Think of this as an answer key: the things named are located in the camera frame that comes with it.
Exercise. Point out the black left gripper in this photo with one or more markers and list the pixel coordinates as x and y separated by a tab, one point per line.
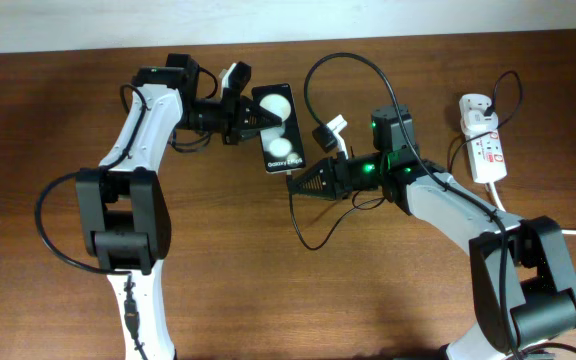
234	116

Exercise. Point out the white power strip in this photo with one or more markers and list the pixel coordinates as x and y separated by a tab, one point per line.
487	161

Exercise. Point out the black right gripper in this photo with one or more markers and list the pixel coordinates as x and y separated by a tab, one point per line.
336	176

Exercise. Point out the black Galaxy smartphone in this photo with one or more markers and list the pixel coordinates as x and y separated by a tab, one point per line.
282	146

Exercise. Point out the white USB charger plug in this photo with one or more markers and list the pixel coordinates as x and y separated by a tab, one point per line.
475	122

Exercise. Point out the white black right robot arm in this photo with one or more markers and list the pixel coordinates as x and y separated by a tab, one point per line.
523	278

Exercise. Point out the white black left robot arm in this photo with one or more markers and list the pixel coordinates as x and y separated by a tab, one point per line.
125	220

